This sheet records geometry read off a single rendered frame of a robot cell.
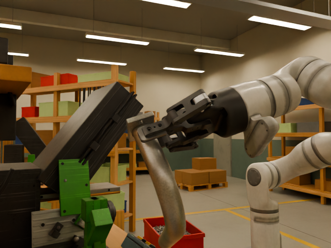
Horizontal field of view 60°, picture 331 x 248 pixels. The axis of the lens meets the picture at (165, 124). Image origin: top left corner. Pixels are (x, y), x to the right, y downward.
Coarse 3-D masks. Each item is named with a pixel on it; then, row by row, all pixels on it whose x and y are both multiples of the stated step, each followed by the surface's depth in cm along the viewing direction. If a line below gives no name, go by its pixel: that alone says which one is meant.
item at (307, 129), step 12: (300, 108) 615; (312, 108) 589; (324, 120) 574; (288, 132) 657; (300, 132) 620; (312, 132) 592; (276, 156) 699; (324, 168) 569; (300, 180) 633; (324, 180) 568; (312, 192) 585; (324, 192) 565; (324, 204) 566
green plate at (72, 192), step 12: (60, 168) 109; (72, 168) 112; (84, 168) 114; (60, 180) 108; (72, 180) 110; (84, 180) 113; (60, 192) 107; (72, 192) 109; (84, 192) 111; (60, 204) 106; (72, 204) 108; (60, 216) 105
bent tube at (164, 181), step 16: (128, 128) 41; (144, 144) 40; (144, 160) 40; (160, 160) 38; (160, 176) 38; (160, 192) 38; (176, 192) 38; (176, 208) 38; (176, 224) 38; (160, 240) 51; (176, 240) 42
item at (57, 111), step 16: (112, 64) 378; (32, 80) 459; (48, 80) 441; (64, 80) 425; (80, 80) 411; (96, 80) 398; (112, 80) 371; (128, 80) 422; (32, 96) 511; (80, 96) 397; (32, 112) 450; (48, 112) 434; (64, 112) 419; (112, 160) 372; (96, 176) 387; (112, 176) 371; (48, 208) 430
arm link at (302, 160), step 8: (312, 136) 81; (304, 144) 81; (296, 152) 83; (304, 152) 80; (312, 152) 78; (280, 160) 94; (288, 160) 90; (296, 160) 84; (304, 160) 81; (312, 160) 79; (320, 160) 78; (280, 168) 94; (288, 168) 90; (296, 168) 86; (304, 168) 82; (312, 168) 81; (320, 168) 80; (280, 176) 94; (288, 176) 92; (296, 176) 90; (280, 184) 95
